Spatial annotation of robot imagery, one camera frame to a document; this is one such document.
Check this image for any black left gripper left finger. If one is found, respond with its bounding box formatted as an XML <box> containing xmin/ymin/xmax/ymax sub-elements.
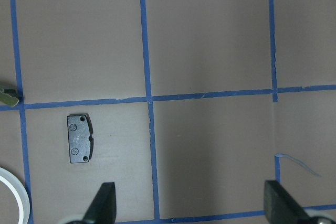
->
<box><xmin>82</xmin><ymin>182</ymin><xmax>117</xmax><ymax>224</ymax></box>

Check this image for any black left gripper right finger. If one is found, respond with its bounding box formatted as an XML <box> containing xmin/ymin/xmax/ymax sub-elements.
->
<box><xmin>264</xmin><ymin>180</ymin><xmax>311</xmax><ymax>224</ymax></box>

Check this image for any black rectangular brake pad plate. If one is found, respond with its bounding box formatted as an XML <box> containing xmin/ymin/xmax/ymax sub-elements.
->
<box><xmin>67</xmin><ymin>113</ymin><xmax>94</xmax><ymax>164</ymax></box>

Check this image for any olive green curved part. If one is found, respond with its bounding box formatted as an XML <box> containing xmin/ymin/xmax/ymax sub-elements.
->
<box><xmin>1</xmin><ymin>86</ymin><xmax>20</xmax><ymax>107</ymax></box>

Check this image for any thin loose wire strand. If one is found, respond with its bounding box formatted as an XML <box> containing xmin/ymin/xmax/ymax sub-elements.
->
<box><xmin>277</xmin><ymin>152</ymin><xmax>322</xmax><ymax>177</ymax></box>

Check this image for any white curved plastic bracket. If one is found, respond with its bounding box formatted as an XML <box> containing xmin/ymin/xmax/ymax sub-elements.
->
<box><xmin>1</xmin><ymin>167</ymin><xmax>30</xmax><ymax>224</ymax></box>

